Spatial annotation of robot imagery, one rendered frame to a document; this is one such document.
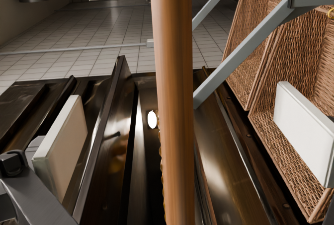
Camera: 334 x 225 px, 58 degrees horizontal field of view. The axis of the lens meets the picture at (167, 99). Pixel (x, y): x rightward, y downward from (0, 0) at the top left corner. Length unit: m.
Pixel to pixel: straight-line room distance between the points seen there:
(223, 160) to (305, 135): 0.91
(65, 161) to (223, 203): 0.81
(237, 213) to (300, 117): 0.75
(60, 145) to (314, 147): 0.13
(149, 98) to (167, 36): 1.66
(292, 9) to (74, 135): 0.53
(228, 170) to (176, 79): 0.83
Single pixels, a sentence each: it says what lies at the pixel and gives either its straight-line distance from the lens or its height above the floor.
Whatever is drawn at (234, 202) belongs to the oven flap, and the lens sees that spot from 0.95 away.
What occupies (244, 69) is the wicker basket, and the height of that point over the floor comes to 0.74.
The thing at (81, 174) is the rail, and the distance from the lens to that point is 0.87.
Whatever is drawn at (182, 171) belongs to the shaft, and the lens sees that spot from 0.28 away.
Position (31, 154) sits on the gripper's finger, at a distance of 0.17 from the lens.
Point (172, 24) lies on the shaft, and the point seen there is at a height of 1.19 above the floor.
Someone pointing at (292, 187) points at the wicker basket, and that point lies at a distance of 0.98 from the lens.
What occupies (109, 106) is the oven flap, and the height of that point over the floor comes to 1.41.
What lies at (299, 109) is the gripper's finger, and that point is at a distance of 0.18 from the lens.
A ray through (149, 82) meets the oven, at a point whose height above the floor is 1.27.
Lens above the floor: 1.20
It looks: 1 degrees down
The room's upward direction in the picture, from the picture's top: 94 degrees counter-clockwise
